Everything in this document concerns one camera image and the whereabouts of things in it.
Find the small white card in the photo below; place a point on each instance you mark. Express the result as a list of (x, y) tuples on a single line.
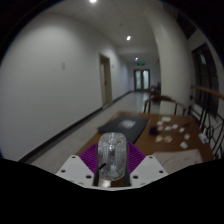
[(183, 145), (168, 139), (203, 137), (165, 119), (159, 138)]

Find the black railing with wooden handrail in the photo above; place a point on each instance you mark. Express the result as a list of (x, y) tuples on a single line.
[(208, 90)]

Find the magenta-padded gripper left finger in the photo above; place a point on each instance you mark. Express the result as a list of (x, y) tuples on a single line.
[(75, 168)]

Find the wooden armchair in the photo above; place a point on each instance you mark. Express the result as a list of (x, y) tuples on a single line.
[(163, 98)]

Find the translucent grey computer mouse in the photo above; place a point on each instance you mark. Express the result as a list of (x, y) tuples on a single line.
[(112, 155)]

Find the glass double door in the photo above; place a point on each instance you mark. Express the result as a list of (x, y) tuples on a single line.
[(141, 80)]

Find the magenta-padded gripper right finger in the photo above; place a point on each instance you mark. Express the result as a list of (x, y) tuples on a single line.
[(146, 168)]

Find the beige side door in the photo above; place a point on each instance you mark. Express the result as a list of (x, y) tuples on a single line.
[(106, 80)]

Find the green exit sign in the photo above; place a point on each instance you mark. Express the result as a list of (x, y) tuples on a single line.
[(141, 63)]

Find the small black box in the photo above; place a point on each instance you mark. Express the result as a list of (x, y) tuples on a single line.
[(153, 130)]

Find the dark window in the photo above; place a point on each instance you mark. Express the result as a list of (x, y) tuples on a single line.
[(206, 80)]

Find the dark closed laptop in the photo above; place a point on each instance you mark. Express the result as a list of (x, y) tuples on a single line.
[(125, 126)]

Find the ceiling lights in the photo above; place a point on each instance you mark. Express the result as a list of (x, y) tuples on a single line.
[(128, 38)]

